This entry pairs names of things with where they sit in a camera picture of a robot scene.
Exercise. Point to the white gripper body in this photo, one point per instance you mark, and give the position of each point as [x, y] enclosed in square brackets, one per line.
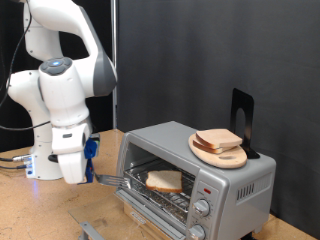
[71, 160]

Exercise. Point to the metal spatula with blue block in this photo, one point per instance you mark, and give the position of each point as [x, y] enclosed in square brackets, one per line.
[110, 180]

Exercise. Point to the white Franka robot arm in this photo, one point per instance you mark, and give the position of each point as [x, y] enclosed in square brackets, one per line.
[63, 93]

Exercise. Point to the silver oven knob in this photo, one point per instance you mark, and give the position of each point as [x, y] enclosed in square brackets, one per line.
[196, 232]
[201, 207]

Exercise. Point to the silver toaster oven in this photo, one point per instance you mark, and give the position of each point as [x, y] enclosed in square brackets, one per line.
[233, 173]

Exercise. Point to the black curtain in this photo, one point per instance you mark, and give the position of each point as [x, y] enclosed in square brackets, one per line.
[100, 113]

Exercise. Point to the vertical metal pole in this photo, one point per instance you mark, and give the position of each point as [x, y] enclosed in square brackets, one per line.
[114, 33]

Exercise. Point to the round wooden cutting board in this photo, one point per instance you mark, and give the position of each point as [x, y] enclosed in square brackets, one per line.
[230, 160]

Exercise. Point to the grey backdrop cloth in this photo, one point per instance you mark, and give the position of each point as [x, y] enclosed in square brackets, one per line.
[200, 50]

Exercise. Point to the black metal bookend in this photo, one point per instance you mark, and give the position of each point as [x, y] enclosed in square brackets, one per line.
[243, 98]

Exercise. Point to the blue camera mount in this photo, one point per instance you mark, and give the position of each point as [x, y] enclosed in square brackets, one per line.
[89, 148]

